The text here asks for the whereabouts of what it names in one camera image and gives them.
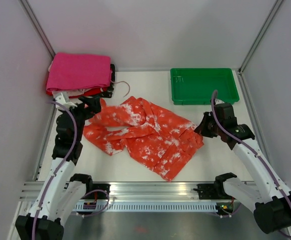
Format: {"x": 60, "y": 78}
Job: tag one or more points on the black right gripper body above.
{"x": 209, "y": 128}

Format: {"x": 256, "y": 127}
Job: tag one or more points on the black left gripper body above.
{"x": 83, "y": 114}

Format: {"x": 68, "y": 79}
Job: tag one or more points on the orange white tie-dye trousers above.
{"x": 155, "y": 137}

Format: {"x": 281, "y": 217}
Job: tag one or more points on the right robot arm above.
{"x": 270, "y": 203}

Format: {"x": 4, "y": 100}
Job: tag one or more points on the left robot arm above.
{"x": 62, "y": 189}

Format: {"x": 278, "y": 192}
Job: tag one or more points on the red folded garment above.
{"x": 92, "y": 91}

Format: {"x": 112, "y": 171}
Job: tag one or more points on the light pink folded garment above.
{"x": 70, "y": 93}

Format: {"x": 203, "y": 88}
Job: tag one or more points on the black patterned folded garment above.
{"x": 107, "y": 92}

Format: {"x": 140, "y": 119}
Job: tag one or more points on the green plastic bin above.
{"x": 194, "y": 86}

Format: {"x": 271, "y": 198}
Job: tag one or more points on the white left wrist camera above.
{"x": 62, "y": 98}

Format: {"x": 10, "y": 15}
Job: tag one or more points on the white slotted cable duct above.
{"x": 205, "y": 207}

